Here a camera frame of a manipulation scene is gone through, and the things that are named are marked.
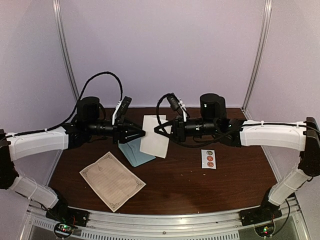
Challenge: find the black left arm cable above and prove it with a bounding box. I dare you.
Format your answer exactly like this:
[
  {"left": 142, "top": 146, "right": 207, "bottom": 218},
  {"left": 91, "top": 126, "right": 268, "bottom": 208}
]
[{"left": 14, "top": 71, "right": 125, "bottom": 137}]

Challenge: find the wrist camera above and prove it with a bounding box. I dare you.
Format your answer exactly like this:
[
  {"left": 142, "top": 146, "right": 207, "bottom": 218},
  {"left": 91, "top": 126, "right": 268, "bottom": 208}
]
[
  {"left": 166, "top": 93, "right": 190, "bottom": 122},
  {"left": 111, "top": 96, "right": 132, "bottom": 126}
]

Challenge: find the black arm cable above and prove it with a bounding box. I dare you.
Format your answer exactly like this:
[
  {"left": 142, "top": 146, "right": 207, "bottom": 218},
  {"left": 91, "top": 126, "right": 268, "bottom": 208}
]
[
  {"left": 14, "top": 71, "right": 125, "bottom": 137},
  {"left": 155, "top": 93, "right": 243, "bottom": 148}
]

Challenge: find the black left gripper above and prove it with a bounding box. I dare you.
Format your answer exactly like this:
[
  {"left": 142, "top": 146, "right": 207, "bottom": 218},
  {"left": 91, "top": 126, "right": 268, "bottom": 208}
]
[{"left": 86, "top": 117, "right": 146, "bottom": 146}]

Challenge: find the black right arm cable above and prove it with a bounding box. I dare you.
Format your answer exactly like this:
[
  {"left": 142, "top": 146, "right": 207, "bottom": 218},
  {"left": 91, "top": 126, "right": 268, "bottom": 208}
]
[{"left": 155, "top": 93, "right": 243, "bottom": 148}]

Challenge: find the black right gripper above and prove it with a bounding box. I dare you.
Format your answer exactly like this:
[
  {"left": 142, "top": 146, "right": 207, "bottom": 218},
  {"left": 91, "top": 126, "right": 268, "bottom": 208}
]
[{"left": 154, "top": 115, "right": 218, "bottom": 144}]

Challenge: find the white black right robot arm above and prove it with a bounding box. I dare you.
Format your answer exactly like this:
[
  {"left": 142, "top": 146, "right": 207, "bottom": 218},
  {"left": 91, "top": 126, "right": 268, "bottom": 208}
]
[{"left": 154, "top": 93, "right": 320, "bottom": 221}]

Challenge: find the front aluminium rail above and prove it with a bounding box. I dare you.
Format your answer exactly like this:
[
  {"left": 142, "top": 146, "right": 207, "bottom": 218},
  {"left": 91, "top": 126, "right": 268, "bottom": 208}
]
[{"left": 24, "top": 194, "right": 308, "bottom": 240}]

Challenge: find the right aluminium frame post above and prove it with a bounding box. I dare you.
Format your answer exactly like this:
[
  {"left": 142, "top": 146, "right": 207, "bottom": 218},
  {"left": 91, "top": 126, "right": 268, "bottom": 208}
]
[{"left": 241, "top": 0, "right": 273, "bottom": 113}]

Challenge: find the beige ornate letter paper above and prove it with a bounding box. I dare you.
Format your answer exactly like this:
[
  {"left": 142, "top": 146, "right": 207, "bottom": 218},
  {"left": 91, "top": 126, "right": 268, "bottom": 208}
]
[{"left": 140, "top": 115, "right": 169, "bottom": 159}]

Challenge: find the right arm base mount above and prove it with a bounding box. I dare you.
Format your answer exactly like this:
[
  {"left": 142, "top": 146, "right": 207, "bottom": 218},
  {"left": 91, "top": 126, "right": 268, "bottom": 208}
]
[{"left": 239, "top": 206, "right": 282, "bottom": 238}]

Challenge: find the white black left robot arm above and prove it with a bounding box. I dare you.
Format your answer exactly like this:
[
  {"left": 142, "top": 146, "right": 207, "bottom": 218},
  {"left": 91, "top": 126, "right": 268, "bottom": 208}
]
[{"left": 0, "top": 96, "right": 146, "bottom": 222}]

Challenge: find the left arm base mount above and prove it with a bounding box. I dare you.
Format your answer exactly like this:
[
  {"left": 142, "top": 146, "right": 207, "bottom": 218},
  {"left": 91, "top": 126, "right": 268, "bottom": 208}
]
[{"left": 45, "top": 207, "right": 89, "bottom": 239}]

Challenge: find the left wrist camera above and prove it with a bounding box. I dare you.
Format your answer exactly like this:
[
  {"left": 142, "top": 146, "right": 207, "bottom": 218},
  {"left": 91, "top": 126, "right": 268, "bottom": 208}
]
[{"left": 111, "top": 96, "right": 132, "bottom": 126}]

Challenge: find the sticker sheet with three seals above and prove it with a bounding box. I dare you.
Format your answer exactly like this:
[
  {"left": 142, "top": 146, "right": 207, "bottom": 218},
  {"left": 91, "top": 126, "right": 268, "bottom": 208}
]
[{"left": 201, "top": 149, "right": 216, "bottom": 169}]

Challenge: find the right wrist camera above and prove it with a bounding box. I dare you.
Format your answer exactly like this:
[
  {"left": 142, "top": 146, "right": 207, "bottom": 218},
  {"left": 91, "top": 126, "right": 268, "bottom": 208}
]
[{"left": 166, "top": 93, "right": 190, "bottom": 122}]

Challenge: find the light blue envelope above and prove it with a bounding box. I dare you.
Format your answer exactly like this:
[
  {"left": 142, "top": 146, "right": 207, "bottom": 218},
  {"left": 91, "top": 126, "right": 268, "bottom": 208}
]
[{"left": 118, "top": 138, "right": 156, "bottom": 167}]

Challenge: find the aluminium frame post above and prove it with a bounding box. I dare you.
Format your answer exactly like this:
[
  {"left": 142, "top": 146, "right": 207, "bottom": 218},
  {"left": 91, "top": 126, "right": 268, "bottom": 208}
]
[
  {"left": 52, "top": 0, "right": 80, "bottom": 101},
  {"left": 241, "top": 0, "right": 273, "bottom": 113}
]

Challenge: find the left aluminium frame post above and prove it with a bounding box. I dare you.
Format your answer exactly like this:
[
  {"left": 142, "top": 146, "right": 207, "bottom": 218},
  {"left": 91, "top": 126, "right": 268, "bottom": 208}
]
[{"left": 52, "top": 0, "right": 80, "bottom": 101}]

